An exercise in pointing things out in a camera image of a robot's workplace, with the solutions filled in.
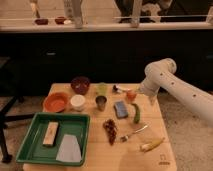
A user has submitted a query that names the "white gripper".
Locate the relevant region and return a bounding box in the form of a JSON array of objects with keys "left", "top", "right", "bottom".
[{"left": 138, "top": 84, "right": 158, "bottom": 105}]

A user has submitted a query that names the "red apple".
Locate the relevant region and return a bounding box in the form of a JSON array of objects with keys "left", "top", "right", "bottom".
[{"left": 126, "top": 90, "right": 137, "bottom": 102}]

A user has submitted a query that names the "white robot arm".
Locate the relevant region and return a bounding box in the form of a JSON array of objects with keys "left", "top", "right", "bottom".
[{"left": 139, "top": 58, "right": 213, "bottom": 126}]

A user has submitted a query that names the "purple bowl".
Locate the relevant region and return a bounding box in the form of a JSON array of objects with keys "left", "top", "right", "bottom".
[{"left": 71, "top": 76, "right": 90, "bottom": 95}]

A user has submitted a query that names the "orange bowl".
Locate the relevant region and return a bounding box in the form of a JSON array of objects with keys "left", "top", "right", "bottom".
[{"left": 43, "top": 92, "right": 68, "bottom": 112}]

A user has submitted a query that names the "green chili pepper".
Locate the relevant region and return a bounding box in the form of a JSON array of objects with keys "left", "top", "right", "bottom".
[{"left": 131, "top": 103, "right": 140, "bottom": 124}]

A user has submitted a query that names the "blue sponge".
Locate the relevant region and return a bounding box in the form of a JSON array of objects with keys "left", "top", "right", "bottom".
[{"left": 114, "top": 101, "right": 128, "bottom": 119}]

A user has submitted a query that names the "green plastic cup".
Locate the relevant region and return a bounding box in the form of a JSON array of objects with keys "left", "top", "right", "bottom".
[{"left": 96, "top": 82, "right": 107, "bottom": 96}]

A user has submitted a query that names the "silver fork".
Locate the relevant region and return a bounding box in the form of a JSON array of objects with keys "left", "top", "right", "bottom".
[{"left": 120, "top": 125, "right": 148, "bottom": 142}]

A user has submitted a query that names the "white cup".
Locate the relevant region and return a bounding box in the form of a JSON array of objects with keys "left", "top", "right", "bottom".
[{"left": 70, "top": 94, "right": 86, "bottom": 111}]

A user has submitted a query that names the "grey cloth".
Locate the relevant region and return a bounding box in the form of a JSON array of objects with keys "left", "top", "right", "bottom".
[{"left": 56, "top": 134, "right": 82, "bottom": 162}]

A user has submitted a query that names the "green plastic tray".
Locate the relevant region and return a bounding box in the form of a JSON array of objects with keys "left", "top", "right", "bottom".
[{"left": 16, "top": 112, "right": 90, "bottom": 167}]

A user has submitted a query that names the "wooden block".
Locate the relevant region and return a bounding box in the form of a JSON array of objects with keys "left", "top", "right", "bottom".
[{"left": 43, "top": 122, "right": 59, "bottom": 146}]

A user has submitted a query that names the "black chair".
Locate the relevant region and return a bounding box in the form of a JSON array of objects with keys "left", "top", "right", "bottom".
[{"left": 0, "top": 58, "right": 33, "bottom": 163}]

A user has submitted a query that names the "white handled brush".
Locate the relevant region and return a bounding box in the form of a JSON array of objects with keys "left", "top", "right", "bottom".
[{"left": 112, "top": 85, "right": 131, "bottom": 93}]

